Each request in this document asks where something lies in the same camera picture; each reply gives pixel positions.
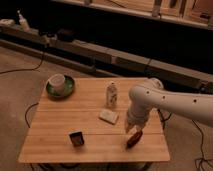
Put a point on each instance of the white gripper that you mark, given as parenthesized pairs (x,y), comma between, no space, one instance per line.
(136,117)

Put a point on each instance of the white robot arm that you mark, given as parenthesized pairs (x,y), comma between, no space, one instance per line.
(151,94)

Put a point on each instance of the red brown eraser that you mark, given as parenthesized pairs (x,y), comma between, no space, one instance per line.
(134,139)

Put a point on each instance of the white sponge block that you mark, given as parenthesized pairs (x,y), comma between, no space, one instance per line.
(108,116)

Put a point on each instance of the small white bottle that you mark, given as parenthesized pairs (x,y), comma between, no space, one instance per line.
(111,95)

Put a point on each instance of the small dark box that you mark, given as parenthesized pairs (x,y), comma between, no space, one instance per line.
(77,138)

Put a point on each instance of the green plate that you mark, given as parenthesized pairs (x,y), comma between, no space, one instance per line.
(69,88)

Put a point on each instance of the white cup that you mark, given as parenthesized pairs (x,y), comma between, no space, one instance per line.
(57,81)

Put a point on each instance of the black device on ledge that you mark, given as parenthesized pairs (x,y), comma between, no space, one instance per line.
(66,35)

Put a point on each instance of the white squeeze bottle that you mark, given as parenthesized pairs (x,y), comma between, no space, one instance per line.
(23,22)

